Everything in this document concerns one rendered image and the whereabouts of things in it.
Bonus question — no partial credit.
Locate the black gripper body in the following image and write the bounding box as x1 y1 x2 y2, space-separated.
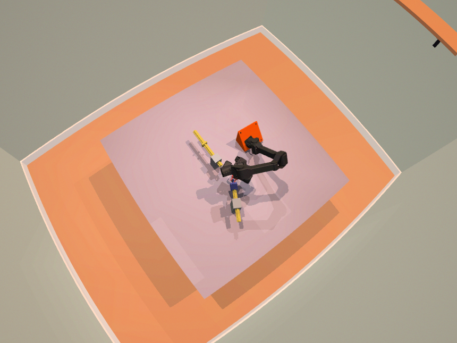
222 161 253 184

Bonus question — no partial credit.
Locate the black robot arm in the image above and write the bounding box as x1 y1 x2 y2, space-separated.
220 136 288 180

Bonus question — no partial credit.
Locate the olive-yellow square bar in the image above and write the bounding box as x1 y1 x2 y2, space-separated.
193 130 223 170

